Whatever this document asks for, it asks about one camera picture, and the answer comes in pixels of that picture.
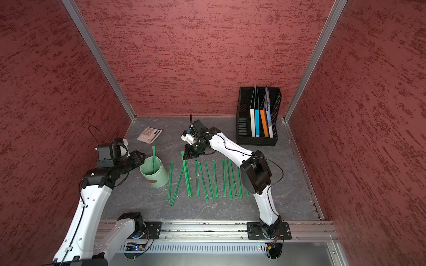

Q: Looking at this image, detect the left aluminium corner post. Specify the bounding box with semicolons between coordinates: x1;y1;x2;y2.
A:
62;0;136;122

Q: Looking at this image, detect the aluminium mounting rail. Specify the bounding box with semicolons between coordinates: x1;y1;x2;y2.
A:
157;220;339;243

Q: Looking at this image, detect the orange spine folder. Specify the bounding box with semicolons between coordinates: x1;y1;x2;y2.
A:
260;99;269;137

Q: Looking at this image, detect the right aluminium corner post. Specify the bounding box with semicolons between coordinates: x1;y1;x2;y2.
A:
284;0;347;124

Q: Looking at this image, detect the green straw fourteenth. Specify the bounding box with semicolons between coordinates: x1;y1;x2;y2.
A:
205;161;214;199

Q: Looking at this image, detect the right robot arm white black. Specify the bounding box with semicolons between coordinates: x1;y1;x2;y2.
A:
181;125;283;239

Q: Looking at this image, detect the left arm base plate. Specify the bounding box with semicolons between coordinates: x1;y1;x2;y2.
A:
144;221;163;240

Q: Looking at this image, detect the green straw twelfth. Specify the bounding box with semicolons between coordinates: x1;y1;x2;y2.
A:
195;160;200;198

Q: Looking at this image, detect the green straw thirteenth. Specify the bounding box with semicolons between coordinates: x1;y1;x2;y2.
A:
198;162;209;202

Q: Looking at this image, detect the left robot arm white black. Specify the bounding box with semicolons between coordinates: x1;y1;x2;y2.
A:
51;138;146;266

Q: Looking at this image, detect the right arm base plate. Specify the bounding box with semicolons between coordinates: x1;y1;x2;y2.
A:
246;222;292;240

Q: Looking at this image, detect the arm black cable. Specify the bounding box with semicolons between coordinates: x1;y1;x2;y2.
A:
189;113;285;187
88;125;112;147

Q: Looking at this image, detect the blue spine folder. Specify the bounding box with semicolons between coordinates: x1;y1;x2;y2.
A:
254;87;261;137

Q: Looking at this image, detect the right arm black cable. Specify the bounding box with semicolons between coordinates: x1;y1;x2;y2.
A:
189;113;285;187

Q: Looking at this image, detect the aluminium corner post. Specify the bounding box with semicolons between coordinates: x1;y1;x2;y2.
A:
284;0;347;124
62;0;136;122

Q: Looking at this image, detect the light blue folder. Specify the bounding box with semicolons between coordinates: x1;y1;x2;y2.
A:
264;85;274;137

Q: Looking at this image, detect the pale green storage cup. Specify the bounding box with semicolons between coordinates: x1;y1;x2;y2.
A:
140;156;169;188

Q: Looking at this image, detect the black mesh file organizer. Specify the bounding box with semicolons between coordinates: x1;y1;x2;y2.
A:
236;86;282;146

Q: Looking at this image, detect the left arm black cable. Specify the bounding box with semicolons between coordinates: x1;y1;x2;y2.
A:
88;125;112;147

